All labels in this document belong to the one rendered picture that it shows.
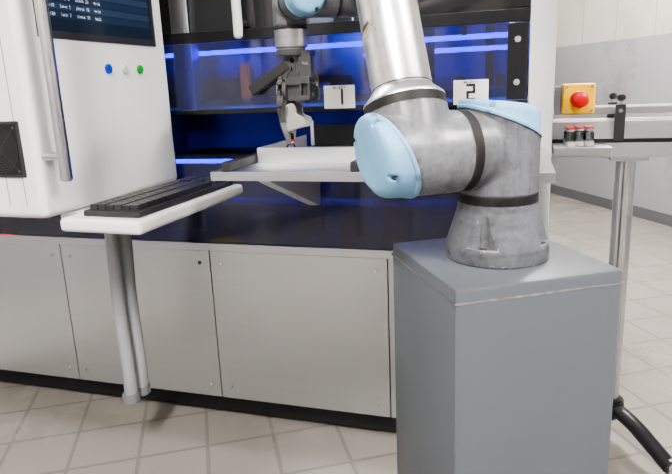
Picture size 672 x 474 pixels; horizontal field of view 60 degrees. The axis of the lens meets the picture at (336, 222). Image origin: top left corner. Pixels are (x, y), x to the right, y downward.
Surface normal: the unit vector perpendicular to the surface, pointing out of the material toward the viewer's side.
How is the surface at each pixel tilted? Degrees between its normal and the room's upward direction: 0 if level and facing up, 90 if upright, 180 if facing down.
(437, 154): 84
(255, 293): 90
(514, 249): 72
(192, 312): 90
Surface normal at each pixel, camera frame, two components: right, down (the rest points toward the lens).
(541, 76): -0.29, 0.23
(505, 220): -0.11, -0.07
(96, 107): 0.95, 0.04
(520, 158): 0.33, 0.20
